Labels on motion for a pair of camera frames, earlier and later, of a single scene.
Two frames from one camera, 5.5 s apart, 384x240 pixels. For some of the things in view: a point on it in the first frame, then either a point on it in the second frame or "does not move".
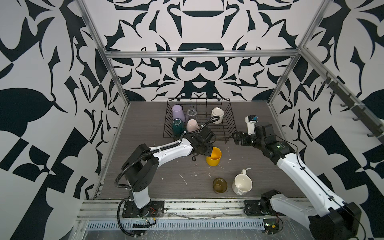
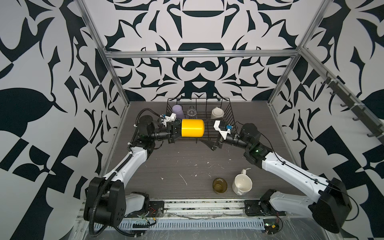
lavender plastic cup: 178,112 does not move
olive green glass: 219,185 does not move
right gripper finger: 236,136 -> 219,145
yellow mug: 214,159 -> 192,128
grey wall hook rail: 358,109 does not move
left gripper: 209,153 -> 173,128
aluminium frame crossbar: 201,54 does not move
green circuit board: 271,225 does not move
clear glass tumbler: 191,113 does not move
